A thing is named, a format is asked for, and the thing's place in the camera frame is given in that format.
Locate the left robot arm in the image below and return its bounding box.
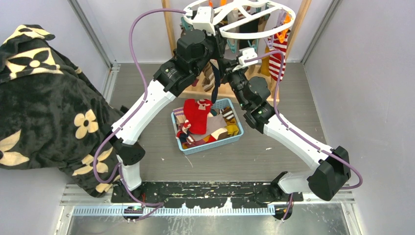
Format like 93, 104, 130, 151
96, 29, 227, 202

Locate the purple striped beige sock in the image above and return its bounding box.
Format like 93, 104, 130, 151
173, 107, 186, 124

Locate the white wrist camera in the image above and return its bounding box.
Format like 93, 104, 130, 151
232, 47, 259, 71
192, 6, 216, 36

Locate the mustard yellow hanging sock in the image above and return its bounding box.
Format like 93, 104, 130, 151
259, 56, 271, 76

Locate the red white striped sock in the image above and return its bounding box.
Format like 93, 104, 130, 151
269, 30, 291, 82

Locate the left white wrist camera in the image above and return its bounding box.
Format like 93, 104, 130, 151
192, 6, 216, 36

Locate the brown beige striped sock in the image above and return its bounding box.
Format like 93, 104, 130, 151
202, 62, 215, 92

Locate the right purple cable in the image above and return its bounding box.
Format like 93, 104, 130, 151
244, 49, 364, 222

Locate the grey sock in basket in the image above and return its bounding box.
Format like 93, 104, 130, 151
206, 114, 227, 135

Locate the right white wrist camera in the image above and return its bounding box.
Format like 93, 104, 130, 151
232, 47, 259, 71

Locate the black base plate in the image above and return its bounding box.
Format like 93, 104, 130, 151
132, 181, 289, 209

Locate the light blue plastic basket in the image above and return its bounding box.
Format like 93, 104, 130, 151
171, 98, 244, 155

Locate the brown hanging sock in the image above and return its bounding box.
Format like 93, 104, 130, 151
258, 14, 270, 32

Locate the black floral blanket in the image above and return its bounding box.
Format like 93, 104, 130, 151
0, 24, 123, 197

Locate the red white patterned sock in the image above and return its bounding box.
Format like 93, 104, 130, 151
183, 99, 212, 135

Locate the wooden hanger stand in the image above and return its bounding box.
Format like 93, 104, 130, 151
164, 0, 312, 102

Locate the black hanging sock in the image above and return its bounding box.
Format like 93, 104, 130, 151
239, 19, 259, 34

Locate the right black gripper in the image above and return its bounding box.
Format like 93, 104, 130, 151
217, 58, 249, 110

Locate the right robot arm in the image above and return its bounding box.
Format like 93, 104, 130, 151
219, 59, 351, 201

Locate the white oval clip hanger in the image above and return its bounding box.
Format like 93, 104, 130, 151
183, 0, 297, 41

